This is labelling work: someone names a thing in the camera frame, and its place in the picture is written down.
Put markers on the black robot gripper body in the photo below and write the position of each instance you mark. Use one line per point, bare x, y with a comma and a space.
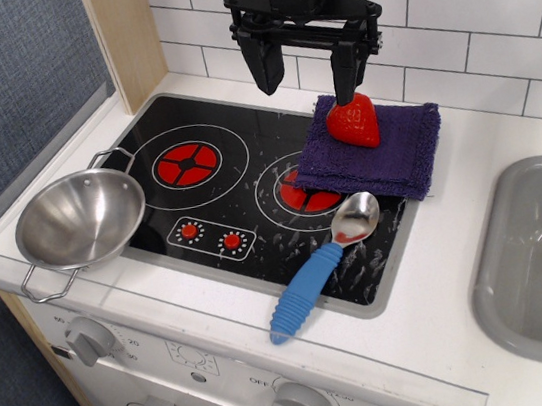
303, 23

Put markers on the grey timer knob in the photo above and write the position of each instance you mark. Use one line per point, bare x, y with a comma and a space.
89, 340

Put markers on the red plastic toy strawberry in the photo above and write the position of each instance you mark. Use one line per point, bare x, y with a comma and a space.
355, 123

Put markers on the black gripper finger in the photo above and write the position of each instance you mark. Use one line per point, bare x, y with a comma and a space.
350, 50
264, 59

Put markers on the light wooden side post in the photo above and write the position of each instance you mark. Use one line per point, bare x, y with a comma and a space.
128, 37

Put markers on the blue-handled metal spoon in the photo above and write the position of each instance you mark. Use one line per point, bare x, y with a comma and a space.
355, 220

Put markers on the black toy stove cooktop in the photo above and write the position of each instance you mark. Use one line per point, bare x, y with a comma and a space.
221, 197

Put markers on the purple folded terry cloth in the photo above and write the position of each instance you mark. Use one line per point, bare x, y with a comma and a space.
401, 165

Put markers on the small stainless steel pot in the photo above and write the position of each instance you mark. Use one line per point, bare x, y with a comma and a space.
82, 219

